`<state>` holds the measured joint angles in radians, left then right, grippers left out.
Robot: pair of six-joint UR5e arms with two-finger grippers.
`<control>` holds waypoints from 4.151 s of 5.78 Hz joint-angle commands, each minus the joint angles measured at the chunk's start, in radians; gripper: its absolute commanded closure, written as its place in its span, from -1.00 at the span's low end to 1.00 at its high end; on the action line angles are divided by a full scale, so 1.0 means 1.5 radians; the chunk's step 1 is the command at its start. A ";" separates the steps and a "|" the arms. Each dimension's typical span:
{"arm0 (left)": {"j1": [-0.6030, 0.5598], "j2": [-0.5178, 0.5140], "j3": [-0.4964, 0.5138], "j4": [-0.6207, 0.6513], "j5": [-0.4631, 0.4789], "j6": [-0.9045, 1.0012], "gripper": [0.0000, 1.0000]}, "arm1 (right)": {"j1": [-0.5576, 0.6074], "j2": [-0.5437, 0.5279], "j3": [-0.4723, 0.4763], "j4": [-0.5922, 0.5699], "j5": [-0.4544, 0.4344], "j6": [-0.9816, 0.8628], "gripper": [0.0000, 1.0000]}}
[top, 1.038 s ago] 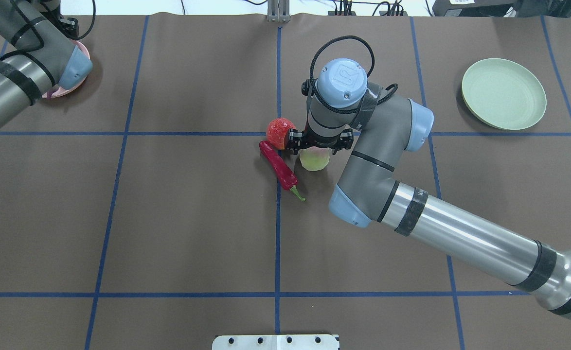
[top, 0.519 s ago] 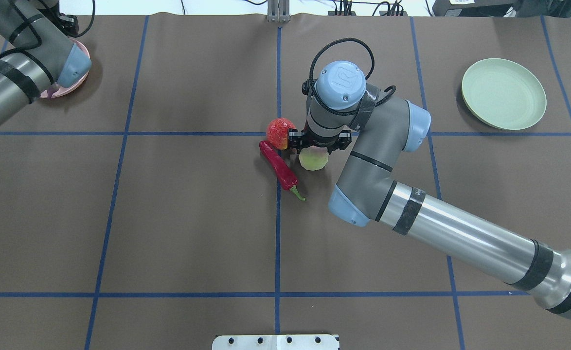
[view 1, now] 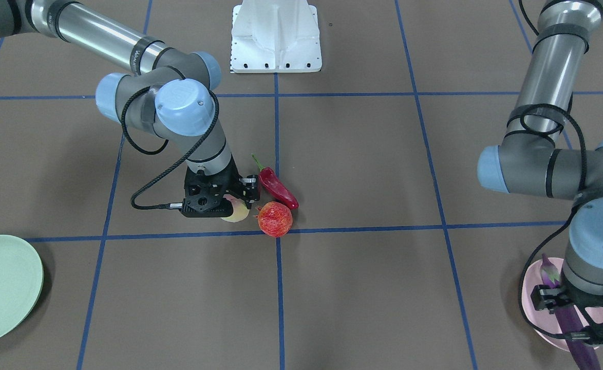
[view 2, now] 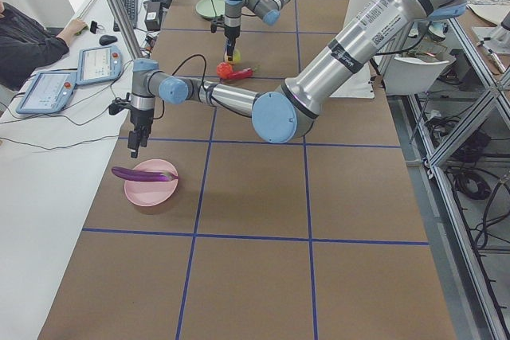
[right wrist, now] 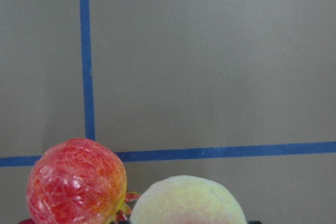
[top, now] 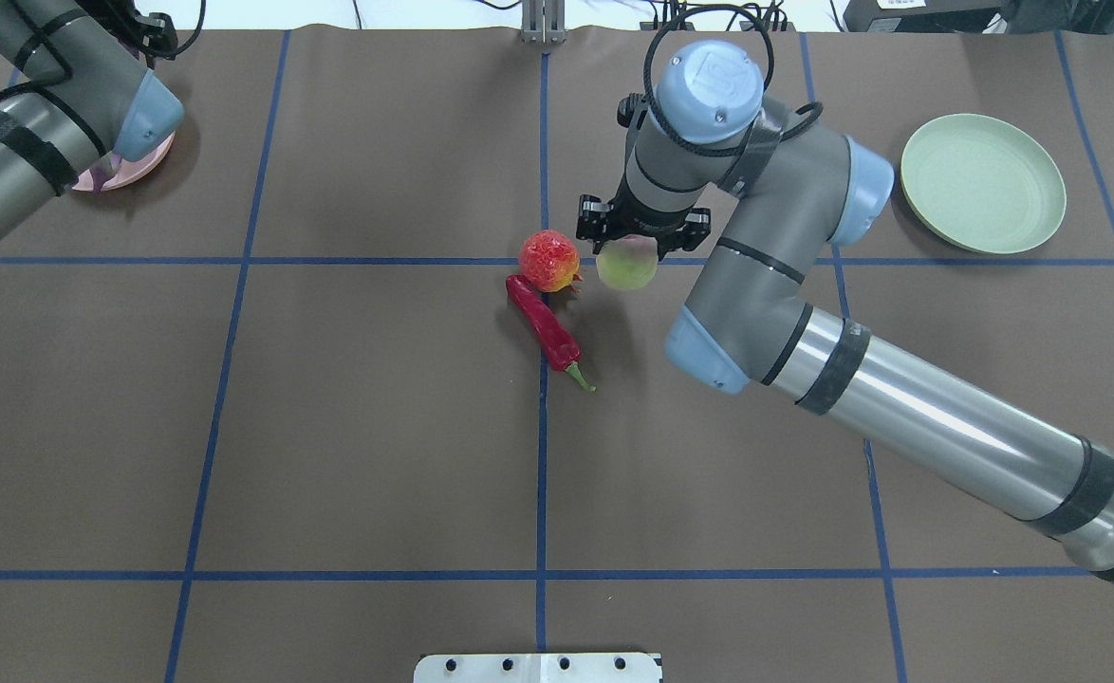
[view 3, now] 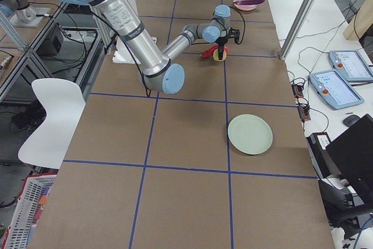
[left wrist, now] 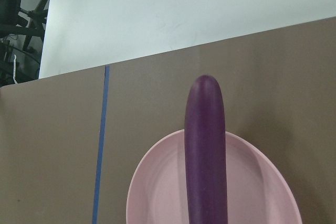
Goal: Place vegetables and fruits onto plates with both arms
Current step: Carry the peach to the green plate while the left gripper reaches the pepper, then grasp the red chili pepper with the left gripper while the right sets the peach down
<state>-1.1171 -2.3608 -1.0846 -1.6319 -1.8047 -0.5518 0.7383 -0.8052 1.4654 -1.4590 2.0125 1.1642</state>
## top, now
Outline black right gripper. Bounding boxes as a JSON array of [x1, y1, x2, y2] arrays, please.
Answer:
[[576, 170, 712, 255]]

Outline green pink peach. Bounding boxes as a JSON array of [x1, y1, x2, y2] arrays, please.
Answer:
[[595, 236, 659, 291]]

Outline red orange pomegranate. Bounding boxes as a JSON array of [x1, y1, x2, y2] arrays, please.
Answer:
[[517, 230, 582, 293]]

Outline red chili pepper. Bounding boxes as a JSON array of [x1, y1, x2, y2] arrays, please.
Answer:
[[505, 275, 597, 393]]

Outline purple eggplant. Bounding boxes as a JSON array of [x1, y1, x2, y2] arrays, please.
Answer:
[[88, 155, 123, 192]]

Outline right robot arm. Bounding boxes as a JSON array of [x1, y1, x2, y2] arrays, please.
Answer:
[[576, 38, 1114, 584]]

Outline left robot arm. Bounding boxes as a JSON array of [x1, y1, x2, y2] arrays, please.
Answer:
[[0, 1, 184, 241]]

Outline black power strip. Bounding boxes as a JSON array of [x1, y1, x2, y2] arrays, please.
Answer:
[[637, 12, 797, 33]]

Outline brown table mat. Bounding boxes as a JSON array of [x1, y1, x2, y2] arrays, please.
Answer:
[[0, 27, 1114, 682]]

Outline light green plate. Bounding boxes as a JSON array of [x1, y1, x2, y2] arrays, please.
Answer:
[[900, 113, 1068, 255]]

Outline pink plate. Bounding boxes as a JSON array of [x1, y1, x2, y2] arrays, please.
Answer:
[[72, 134, 176, 194]]

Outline grey aluminium frame post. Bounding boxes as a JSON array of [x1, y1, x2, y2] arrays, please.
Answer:
[[519, 0, 568, 45]]

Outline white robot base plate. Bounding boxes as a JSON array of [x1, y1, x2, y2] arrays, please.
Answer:
[[413, 652, 664, 682]]

